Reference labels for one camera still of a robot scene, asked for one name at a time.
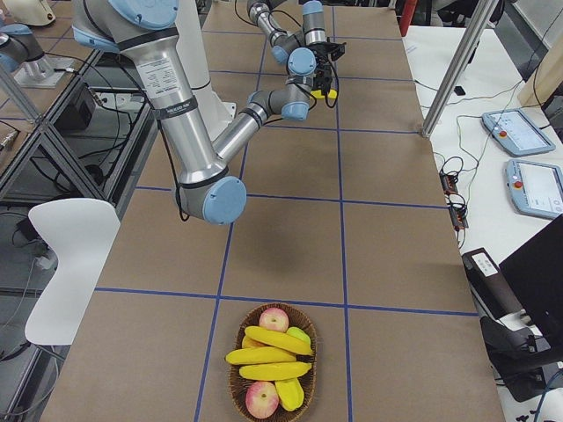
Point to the teach pendant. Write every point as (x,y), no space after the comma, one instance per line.
(516,133)
(535,188)

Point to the aluminium frame post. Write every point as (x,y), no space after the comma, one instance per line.
(465,48)

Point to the short yellow banana piece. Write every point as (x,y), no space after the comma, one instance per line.
(290,393)

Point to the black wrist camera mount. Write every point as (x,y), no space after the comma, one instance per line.
(336,50)

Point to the red apple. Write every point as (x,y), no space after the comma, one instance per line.
(261,399)
(274,319)

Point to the teach pendant far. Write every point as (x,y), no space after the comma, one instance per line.
(516,133)

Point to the red apple upper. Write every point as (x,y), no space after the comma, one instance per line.
(274,319)

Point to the woven wicker basket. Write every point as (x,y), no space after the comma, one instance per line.
(238,385)

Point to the black monitor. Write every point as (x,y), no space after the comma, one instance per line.
(534,274)

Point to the green fruit in basket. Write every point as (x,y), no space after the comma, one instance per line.
(299,333)

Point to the red apple lower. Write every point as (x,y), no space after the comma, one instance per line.
(261,399)

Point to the small black box on desk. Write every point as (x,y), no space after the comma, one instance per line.
(459,90)

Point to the white chair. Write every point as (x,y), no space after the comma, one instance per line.
(80,231)

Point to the teach pendant near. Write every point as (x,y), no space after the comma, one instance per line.
(535,188)

